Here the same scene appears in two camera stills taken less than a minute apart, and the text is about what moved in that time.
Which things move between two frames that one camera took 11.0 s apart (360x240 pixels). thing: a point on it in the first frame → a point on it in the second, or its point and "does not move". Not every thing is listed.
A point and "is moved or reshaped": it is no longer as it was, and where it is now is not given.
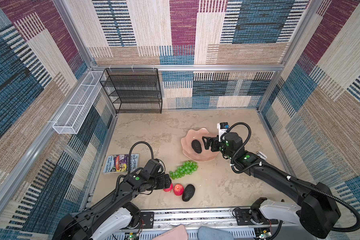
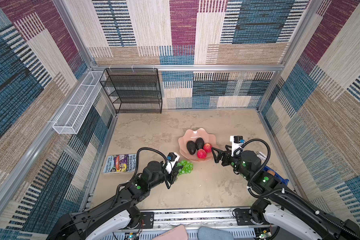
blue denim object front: x=208 y=233 does not move
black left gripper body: x=161 y=182 → x=170 y=176
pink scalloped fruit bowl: x=205 y=154 does not move
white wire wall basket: x=70 y=120 does not move
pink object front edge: x=177 y=232 does not move
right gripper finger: x=207 y=144 → x=218 y=158
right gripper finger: x=208 y=139 → x=219 y=151
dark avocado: x=196 y=146 is moved or reshaped
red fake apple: x=178 y=189 → x=201 y=153
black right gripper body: x=216 y=146 → x=228 y=160
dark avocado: x=188 y=192 → x=191 y=147
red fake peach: x=169 y=189 is moved or reshaped
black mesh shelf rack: x=133 y=90 does not move
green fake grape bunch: x=186 y=169 is moved or reshaped
